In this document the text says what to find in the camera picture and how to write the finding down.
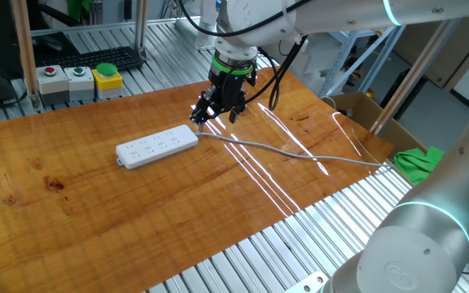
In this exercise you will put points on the brown cardboard box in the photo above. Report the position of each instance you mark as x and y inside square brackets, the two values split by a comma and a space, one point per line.
[365, 112]

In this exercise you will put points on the tan upright frame post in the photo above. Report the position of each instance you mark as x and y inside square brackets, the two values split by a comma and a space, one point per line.
[26, 49]

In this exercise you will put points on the grey box green button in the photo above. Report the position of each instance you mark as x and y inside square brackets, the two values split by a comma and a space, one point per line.
[80, 83]

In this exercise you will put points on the grey box red button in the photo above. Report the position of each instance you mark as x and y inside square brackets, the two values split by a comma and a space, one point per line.
[53, 87]

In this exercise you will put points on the tan slanted frame post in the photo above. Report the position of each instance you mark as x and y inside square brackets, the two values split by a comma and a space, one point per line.
[415, 73]

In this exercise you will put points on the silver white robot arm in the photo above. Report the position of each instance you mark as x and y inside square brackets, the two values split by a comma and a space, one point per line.
[422, 244]

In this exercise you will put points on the white metal mounting plate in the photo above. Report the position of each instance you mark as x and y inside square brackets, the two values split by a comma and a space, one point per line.
[309, 282]

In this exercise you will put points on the black keyboard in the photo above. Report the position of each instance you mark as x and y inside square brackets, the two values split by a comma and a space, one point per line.
[96, 58]

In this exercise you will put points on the green cloth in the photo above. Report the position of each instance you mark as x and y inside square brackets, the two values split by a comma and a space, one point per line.
[415, 164]

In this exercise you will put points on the glossy wooden board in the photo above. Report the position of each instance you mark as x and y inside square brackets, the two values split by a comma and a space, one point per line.
[96, 224]

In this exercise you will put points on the blue grey metal shelf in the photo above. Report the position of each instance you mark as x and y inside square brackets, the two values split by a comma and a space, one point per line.
[348, 61]

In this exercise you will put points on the white power strip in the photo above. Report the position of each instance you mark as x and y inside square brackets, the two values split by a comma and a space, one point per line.
[157, 146]

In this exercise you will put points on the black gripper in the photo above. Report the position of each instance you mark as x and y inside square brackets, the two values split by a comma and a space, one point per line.
[230, 87]

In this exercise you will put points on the white machine base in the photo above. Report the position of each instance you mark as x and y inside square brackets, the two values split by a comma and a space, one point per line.
[207, 24]

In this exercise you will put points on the yellow box green mushroom button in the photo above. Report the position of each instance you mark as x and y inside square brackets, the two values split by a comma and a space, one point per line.
[107, 81]

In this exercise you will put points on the grey aluminium upright post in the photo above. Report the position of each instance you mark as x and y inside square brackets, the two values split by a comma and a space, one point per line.
[141, 28]

